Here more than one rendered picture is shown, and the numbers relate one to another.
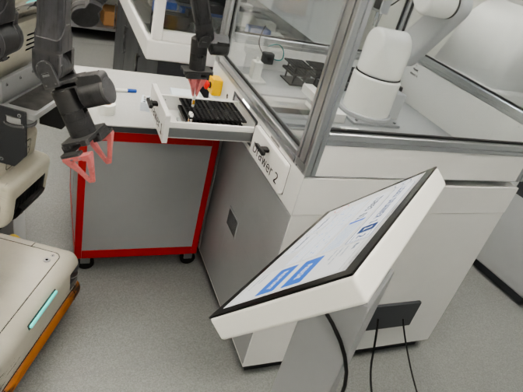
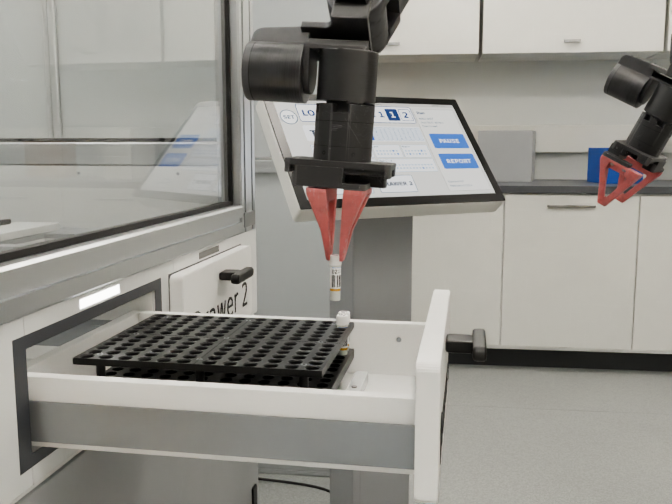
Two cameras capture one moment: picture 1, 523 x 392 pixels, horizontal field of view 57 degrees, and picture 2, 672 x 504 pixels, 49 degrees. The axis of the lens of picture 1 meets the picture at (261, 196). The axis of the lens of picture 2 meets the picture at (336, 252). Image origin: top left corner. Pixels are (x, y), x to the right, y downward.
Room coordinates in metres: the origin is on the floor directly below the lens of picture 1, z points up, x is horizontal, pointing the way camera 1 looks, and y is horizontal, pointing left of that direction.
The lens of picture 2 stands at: (2.19, 0.78, 1.08)
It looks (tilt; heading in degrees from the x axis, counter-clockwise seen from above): 8 degrees down; 218
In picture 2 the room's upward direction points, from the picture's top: straight up
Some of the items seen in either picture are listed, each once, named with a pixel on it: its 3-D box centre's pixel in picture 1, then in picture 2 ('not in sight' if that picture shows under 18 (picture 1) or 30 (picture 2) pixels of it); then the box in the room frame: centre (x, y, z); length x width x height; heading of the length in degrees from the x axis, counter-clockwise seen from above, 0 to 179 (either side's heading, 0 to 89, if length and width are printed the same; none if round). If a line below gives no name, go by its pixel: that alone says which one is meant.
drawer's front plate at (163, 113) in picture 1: (159, 111); (435, 376); (1.62, 0.44, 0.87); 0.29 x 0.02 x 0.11; 28
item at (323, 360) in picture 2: (186, 108); (330, 346); (1.66, 0.36, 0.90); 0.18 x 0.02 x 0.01; 28
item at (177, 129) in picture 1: (212, 118); (218, 374); (1.72, 0.26, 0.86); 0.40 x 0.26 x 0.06; 118
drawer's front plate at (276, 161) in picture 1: (268, 158); (216, 296); (1.49, 0.01, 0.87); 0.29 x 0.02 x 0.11; 28
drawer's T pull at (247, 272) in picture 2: (263, 149); (234, 275); (1.48, 0.04, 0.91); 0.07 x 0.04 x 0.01; 28
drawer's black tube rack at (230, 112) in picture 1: (211, 117); (227, 369); (1.71, 0.27, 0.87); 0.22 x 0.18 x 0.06; 118
